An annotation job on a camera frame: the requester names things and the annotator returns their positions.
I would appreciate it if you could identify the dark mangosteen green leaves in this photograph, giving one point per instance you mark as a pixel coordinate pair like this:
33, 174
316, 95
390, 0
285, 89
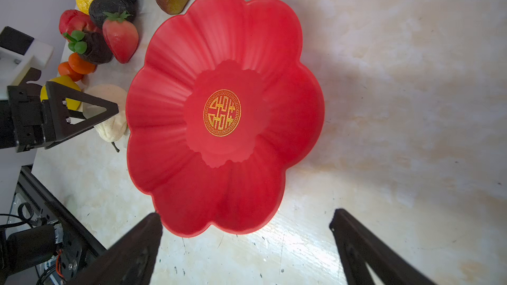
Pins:
90, 46

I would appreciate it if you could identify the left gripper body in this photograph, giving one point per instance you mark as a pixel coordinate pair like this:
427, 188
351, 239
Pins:
23, 115

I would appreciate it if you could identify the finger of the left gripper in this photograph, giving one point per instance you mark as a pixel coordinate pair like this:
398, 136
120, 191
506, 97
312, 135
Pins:
64, 124

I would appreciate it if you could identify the dark avocado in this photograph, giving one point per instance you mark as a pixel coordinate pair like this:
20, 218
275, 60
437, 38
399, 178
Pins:
99, 7

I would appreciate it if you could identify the cream white pear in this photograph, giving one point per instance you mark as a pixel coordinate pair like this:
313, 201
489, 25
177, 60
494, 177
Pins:
112, 129

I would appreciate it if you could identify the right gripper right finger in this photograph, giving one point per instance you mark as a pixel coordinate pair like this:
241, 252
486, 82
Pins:
360, 250

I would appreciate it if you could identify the red flower-shaped bowl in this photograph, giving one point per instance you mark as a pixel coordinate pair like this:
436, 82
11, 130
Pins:
221, 109

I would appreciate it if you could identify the orange tangerine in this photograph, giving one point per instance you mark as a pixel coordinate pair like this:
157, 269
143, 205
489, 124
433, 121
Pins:
65, 70
79, 65

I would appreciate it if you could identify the red strawberry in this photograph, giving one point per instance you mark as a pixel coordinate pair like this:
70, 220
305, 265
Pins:
120, 35

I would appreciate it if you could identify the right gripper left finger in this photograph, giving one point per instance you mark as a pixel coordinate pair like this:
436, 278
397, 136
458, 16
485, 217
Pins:
130, 260

